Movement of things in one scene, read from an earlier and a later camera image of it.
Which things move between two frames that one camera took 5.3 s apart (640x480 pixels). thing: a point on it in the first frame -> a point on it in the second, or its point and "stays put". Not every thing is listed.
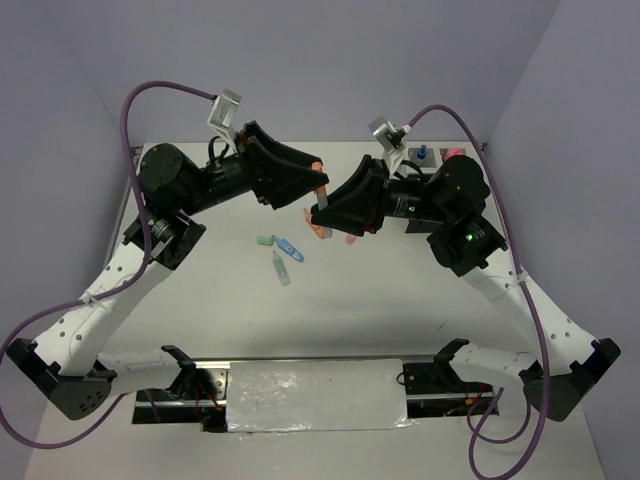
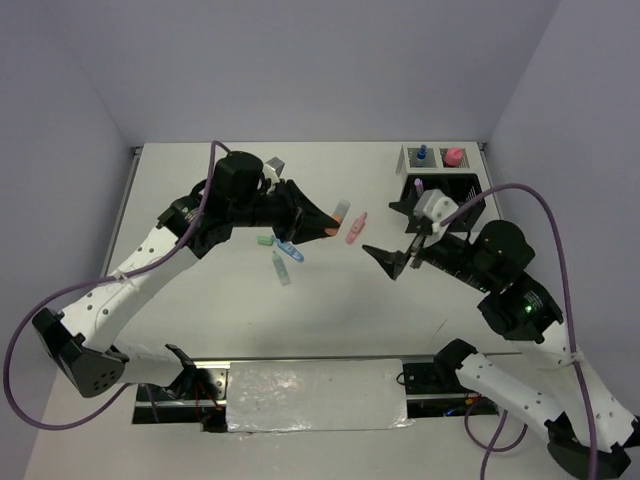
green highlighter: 281,270 stays put
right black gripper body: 372,205 -> 395,257
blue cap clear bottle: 421,155 stays put
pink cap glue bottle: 450,152 stays put
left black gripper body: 260,176 -> 282,211
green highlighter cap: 264,239 stays put
